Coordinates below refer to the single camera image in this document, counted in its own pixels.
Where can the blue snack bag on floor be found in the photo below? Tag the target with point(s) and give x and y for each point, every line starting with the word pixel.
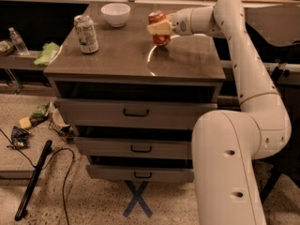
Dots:
pixel 19 138

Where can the red coke can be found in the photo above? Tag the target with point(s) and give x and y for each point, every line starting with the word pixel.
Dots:
pixel 159 40

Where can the black office chair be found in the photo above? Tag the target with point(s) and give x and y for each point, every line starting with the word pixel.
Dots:
pixel 287 161

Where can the top drawer with handle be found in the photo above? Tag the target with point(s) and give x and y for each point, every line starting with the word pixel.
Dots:
pixel 131 114

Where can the middle drawer with handle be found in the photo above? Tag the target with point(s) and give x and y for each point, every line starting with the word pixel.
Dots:
pixel 133 148

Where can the bottom drawer with handle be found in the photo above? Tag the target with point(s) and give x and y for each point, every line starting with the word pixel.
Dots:
pixel 140 174

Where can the grey drawer cabinet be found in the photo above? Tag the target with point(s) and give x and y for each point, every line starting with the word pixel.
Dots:
pixel 128 66

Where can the green snack bag on floor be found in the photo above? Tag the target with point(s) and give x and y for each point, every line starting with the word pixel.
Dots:
pixel 40 114

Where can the black bar on floor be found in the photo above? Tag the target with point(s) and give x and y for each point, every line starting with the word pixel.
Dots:
pixel 21 212

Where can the clear plastic water bottle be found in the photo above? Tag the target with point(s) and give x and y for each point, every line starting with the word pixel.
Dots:
pixel 18 42

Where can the white green 7up can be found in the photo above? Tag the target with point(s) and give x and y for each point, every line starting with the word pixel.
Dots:
pixel 86 33

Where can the white bowl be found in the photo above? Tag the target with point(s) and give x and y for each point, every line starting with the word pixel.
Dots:
pixel 115 14

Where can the bowl on left shelf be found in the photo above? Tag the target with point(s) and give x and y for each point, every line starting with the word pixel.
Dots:
pixel 6 48

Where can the drawer with handle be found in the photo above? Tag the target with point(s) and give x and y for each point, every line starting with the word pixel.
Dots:
pixel 140 174
pixel 131 114
pixel 133 148

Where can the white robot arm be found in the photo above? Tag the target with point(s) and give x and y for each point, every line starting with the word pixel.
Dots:
pixel 225 143

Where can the blue tape cross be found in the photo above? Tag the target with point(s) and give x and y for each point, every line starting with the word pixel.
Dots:
pixel 137 198

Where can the yellow sponge on floor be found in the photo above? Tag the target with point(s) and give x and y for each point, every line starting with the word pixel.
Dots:
pixel 25 123

